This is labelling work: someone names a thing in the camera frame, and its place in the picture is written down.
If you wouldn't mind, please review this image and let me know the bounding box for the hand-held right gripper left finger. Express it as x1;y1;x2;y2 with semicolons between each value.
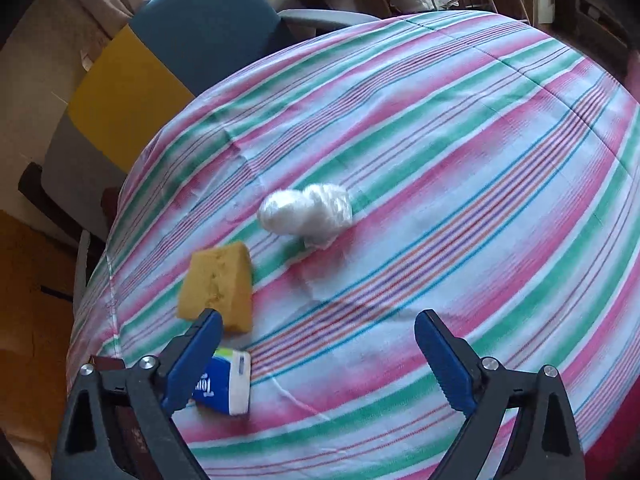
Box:
50;308;224;480

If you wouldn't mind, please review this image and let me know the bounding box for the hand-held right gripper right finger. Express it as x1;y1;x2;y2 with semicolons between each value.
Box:
414;309;586;480

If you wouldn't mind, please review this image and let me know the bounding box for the blue tissue packet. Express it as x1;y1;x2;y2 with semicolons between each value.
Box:
190;347;252;417

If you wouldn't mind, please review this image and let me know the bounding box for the maroon cardboard box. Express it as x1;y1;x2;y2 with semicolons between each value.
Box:
90;355;151;480

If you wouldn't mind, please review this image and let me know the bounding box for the yellow sponge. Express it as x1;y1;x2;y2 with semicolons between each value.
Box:
177;241;253;333

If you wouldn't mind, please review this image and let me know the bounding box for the white plastic bag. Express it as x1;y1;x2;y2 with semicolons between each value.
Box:
257;183;354;251

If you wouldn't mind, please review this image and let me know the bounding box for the wooden wardrobe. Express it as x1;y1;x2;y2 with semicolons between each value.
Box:
0;210;101;461

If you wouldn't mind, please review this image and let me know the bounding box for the red cloth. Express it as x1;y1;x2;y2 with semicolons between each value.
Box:
575;400;640;480

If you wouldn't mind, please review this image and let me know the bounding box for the striped bed sheet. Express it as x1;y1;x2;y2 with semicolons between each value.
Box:
65;7;640;480

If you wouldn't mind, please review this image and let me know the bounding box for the grey yellow blue sofa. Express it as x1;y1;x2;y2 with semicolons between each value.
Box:
40;0;381;206

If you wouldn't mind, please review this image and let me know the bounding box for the beige curtain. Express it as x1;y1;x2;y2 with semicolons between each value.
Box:
45;0;151;46

